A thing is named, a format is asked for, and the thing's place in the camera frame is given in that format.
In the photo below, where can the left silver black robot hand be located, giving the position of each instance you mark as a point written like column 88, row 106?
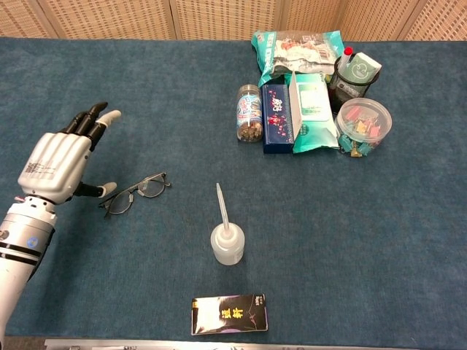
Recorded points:
column 54, row 167

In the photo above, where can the black wire-frame eyeglasses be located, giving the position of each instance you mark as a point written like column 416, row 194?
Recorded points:
column 120, row 204

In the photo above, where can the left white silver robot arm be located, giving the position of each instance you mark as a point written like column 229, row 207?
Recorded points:
column 18, row 237

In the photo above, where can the blue felt table cover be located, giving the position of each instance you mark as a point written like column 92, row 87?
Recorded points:
column 109, row 273

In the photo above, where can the woven wicker folding screen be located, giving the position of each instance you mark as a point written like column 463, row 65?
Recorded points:
column 109, row 18

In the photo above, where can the clear squeeze bottle long nozzle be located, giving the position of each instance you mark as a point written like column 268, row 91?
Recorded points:
column 227, row 248

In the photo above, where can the clear snack jar blue label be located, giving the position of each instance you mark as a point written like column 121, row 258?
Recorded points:
column 249, row 113

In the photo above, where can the dark blue rectangular box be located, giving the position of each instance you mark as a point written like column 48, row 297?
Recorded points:
column 277, row 116

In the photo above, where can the black box gold characters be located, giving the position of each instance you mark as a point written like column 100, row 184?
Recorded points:
column 230, row 315

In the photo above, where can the teal wet wipes pack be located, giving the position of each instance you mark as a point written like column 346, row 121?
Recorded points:
column 315, row 109

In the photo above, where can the teal white snack bag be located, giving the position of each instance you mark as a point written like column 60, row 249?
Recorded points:
column 299, row 54

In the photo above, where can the black mesh pen holder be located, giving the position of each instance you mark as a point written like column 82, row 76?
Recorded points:
column 344, row 91

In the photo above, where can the red-capped white marker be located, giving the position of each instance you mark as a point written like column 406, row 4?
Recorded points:
column 346, row 58

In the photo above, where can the clear tub of binder clips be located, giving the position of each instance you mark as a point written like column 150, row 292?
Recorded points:
column 363, row 124

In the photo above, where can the green white small carton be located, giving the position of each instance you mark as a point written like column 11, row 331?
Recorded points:
column 361, row 69

